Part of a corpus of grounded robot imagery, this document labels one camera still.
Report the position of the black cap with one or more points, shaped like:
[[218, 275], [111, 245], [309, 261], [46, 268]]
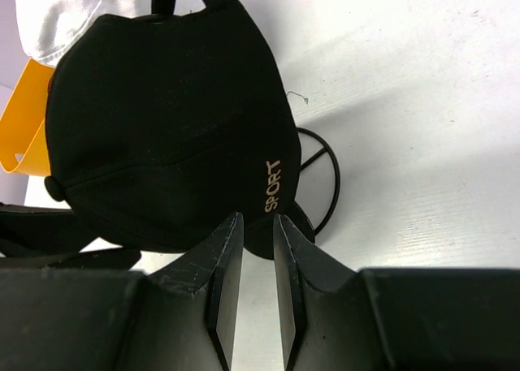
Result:
[[160, 127]]

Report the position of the black wire hat stand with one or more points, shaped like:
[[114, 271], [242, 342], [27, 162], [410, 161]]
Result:
[[320, 183]]

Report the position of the white hat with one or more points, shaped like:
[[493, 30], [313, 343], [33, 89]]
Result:
[[61, 18]]

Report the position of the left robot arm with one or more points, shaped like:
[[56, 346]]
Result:
[[39, 238]]

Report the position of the yellow bin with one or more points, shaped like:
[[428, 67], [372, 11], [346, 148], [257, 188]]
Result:
[[23, 134]]

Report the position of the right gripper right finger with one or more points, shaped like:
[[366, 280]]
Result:
[[335, 318]]

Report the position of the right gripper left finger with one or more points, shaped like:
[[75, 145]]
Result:
[[90, 311]]

